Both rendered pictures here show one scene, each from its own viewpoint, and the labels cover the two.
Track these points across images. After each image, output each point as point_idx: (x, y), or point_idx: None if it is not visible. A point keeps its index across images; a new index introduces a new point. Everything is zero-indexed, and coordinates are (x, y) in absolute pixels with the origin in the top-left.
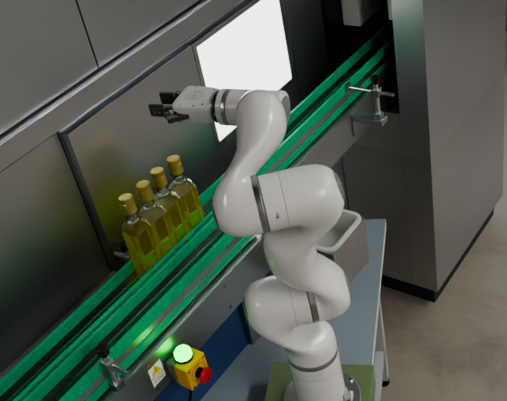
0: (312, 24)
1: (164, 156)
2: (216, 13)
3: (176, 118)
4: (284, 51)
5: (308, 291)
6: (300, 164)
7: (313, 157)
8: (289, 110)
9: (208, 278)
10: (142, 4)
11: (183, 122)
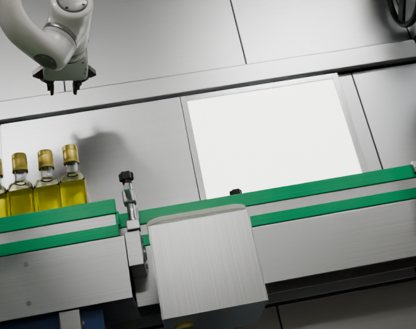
0: None
1: (113, 190)
2: (226, 80)
3: (36, 68)
4: (349, 147)
5: None
6: (283, 224)
7: (319, 229)
8: (83, 6)
9: (10, 246)
10: (132, 57)
11: (43, 73)
